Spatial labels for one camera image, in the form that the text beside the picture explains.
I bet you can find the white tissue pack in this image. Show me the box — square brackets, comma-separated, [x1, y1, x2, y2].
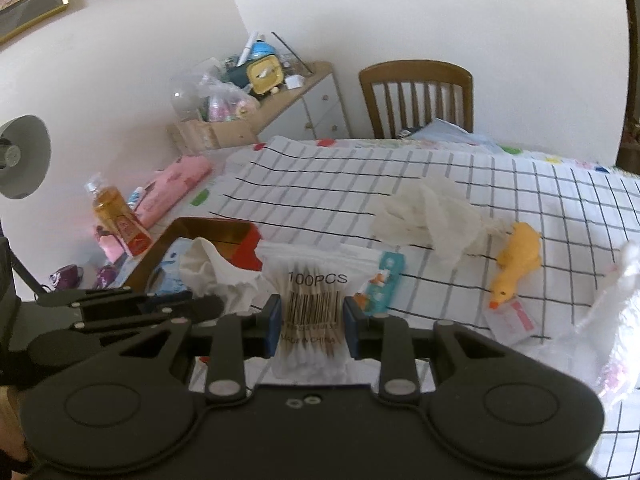
[252, 241, 407, 317]

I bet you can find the black checked white tablecloth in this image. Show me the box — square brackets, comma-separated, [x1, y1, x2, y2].
[190, 135, 640, 480]

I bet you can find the yellow rubber duck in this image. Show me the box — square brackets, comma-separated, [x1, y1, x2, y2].
[489, 222, 543, 310]

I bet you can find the small purple object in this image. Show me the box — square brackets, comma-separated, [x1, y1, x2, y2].
[95, 265, 121, 291]
[49, 265, 85, 291]

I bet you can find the red tin box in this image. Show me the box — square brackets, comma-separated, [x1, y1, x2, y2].
[117, 217, 263, 306]

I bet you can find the clear plastic bag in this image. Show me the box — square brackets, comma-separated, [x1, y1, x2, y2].
[537, 240, 640, 406]

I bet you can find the pink printed cloth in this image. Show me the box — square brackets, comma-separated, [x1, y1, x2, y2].
[135, 155, 213, 228]

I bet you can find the yellow alarm clock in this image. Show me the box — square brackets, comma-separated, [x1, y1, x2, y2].
[248, 55, 286, 97]

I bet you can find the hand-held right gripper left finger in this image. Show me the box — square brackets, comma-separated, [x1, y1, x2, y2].
[95, 294, 281, 404]

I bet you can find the plastic bag with pink items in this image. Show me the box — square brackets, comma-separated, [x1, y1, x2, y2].
[197, 82, 261, 123]

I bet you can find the light blue booklet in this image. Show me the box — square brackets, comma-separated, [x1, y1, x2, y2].
[395, 117, 501, 153]

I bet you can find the person's left forearm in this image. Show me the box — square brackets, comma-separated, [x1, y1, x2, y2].
[0, 387, 31, 473]

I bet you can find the clear cotton swab bag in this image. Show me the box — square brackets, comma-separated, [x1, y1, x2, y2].
[262, 255, 351, 381]

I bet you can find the large clear plastic container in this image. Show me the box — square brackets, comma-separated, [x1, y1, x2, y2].
[170, 57, 231, 123]

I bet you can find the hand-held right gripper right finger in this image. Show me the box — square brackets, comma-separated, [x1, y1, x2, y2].
[342, 296, 531, 404]

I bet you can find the brown wooden chair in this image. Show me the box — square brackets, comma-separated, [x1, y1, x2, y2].
[358, 60, 475, 140]

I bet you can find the grey desk lamp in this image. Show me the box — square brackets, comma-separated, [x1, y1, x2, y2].
[0, 115, 52, 201]

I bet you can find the orange liquid bottle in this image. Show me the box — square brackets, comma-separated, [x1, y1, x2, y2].
[85, 174, 152, 257]

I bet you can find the wooden side cabinet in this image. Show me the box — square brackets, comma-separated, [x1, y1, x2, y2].
[255, 61, 353, 141]

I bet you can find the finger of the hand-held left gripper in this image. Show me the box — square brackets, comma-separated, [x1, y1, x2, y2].
[35, 287, 196, 324]
[35, 296, 224, 346]

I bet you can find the white gauze cloth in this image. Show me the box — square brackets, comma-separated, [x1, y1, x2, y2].
[370, 177, 506, 266]

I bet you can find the small pink white packet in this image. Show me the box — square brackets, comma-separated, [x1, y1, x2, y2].
[482, 296, 538, 345]

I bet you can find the white tube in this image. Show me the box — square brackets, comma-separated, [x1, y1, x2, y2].
[239, 29, 263, 66]

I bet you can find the thin black stick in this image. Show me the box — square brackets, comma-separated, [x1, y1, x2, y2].
[271, 31, 314, 76]

